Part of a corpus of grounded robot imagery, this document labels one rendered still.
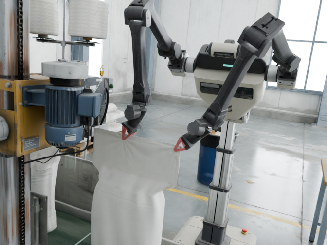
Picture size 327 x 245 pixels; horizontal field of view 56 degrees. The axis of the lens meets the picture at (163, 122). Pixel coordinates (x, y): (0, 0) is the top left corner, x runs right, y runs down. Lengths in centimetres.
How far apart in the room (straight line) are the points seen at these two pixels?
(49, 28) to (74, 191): 122
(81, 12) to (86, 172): 119
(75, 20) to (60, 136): 48
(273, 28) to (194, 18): 881
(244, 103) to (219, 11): 809
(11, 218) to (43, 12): 92
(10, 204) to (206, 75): 114
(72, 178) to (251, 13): 803
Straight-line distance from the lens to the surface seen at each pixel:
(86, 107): 125
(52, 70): 123
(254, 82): 165
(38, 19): 153
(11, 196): 151
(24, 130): 138
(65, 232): 206
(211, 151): 362
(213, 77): 170
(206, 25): 980
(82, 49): 738
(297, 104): 935
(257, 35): 116
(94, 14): 135
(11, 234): 160
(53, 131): 128
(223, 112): 130
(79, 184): 226
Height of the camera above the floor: 148
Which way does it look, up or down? 12 degrees down
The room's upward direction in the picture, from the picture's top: 5 degrees clockwise
